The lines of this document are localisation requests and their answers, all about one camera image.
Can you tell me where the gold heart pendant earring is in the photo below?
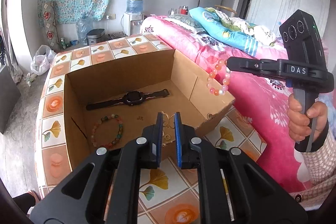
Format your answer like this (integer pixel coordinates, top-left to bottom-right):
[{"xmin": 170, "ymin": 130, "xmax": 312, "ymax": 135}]
[{"xmin": 161, "ymin": 111, "xmax": 175, "ymax": 141}]

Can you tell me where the blue patterned blanket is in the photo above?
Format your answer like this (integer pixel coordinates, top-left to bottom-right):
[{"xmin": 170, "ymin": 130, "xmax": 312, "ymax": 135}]
[{"xmin": 189, "ymin": 7, "xmax": 276, "ymax": 57}]

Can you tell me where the patterned rolled cushion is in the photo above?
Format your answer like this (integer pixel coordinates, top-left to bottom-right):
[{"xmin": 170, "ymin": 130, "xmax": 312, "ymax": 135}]
[{"xmin": 42, "ymin": 1, "xmax": 60, "ymax": 52}]

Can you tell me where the operator right hand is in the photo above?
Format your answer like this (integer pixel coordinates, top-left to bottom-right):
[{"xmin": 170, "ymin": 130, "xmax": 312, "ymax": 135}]
[{"xmin": 287, "ymin": 94, "xmax": 327, "ymax": 141}]

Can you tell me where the white water dispenser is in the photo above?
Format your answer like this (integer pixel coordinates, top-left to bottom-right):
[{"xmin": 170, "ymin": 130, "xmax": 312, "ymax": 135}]
[{"xmin": 122, "ymin": 12, "xmax": 144, "ymax": 36}]

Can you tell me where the pink strap digital watch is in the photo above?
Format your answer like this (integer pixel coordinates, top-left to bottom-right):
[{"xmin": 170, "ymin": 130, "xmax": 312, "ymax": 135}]
[{"xmin": 86, "ymin": 89, "xmax": 170, "ymax": 111}]

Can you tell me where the white plastic bag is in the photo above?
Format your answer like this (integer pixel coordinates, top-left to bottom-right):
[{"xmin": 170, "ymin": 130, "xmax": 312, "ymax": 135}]
[{"xmin": 30, "ymin": 45, "xmax": 56, "ymax": 76}]

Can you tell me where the grey low cabinet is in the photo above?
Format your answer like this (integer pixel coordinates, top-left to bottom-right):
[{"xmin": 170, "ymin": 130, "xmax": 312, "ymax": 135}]
[{"xmin": 0, "ymin": 65, "xmax": 21, "ymax": 134}]

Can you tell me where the black rice cooker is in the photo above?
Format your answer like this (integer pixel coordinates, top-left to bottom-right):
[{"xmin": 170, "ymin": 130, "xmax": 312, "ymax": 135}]
[{"xmin": 87, "ymin": 28, "xmax": 105, "ymax": 45}]

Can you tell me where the multicolour bead bracelet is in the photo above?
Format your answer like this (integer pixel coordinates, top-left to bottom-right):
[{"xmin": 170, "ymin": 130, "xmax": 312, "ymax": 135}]
[{"xmin": 90, "ymin": 114, "xmax": 124, "ymax": 150}]

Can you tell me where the brown cardboard box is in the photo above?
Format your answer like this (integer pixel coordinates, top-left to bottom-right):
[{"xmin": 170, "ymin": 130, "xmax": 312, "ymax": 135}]
[{"xmin": 63, "ymin": 50, "xmax": 234, "ymax": 168}]

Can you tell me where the pink orange bead bracelet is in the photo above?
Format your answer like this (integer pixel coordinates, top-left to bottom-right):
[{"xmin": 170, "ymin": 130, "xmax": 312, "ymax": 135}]
[{"xmin": 206, "ymin": 59, "xmax": 232, "ymax": 97}]

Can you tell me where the pink floral bed quilt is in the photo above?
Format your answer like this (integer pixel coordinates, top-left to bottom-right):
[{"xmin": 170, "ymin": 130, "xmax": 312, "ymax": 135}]
[{"xmin": 141, "ymin": 16, "xmax": 312, "ymax": 193}]

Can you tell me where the blue water dispenser bottle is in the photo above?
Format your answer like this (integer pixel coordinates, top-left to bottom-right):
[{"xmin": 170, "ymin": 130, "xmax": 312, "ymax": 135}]
[{"xmin": 126, "ymin": 0, "xmax": 143, "ymax": 14}]

